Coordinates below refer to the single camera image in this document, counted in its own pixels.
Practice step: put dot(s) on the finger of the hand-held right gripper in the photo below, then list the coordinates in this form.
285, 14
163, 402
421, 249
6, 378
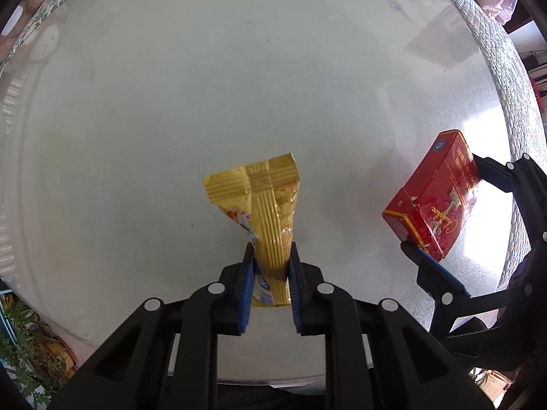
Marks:
491, 173
431, 271

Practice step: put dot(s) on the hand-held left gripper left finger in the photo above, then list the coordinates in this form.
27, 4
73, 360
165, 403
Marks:
247, 290

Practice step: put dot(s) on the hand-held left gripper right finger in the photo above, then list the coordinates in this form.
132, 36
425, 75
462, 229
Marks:
295, 294

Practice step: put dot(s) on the red cigarette box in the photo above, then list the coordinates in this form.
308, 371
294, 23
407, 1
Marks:
436, 205

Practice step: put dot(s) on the yellow snack wrapper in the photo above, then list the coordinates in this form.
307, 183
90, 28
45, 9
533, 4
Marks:
269, 205

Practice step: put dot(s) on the patterned lace tablecloth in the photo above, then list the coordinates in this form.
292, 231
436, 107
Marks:
500, 72

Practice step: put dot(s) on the green potted plant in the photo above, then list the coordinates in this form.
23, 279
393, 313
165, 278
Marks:
25, 341

